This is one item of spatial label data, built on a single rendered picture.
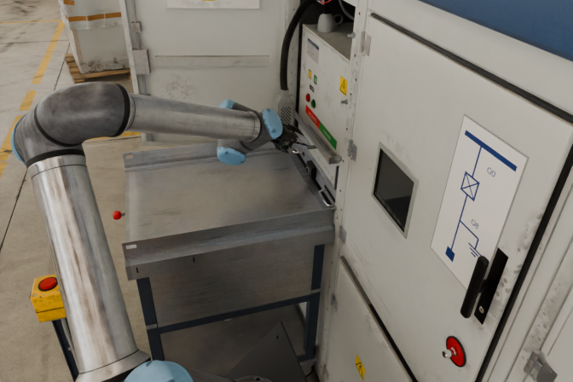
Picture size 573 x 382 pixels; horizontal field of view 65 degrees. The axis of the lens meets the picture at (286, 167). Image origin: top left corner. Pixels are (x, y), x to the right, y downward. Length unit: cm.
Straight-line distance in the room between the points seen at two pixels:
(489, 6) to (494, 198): 30
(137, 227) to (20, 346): 111
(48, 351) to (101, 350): 149
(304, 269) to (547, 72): 115
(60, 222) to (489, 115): 82
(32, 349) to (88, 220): 155
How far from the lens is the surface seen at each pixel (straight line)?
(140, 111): 103
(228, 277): 159
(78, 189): 103
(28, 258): 300
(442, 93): 90
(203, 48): 191
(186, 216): 162
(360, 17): 123
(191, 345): 209
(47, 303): 141
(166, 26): 191
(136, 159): 192
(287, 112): 183
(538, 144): 73
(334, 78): 151
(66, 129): 99
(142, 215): 166
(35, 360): 247
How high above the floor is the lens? 183
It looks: 32 degrees down
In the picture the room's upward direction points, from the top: 2 degrees clockwise
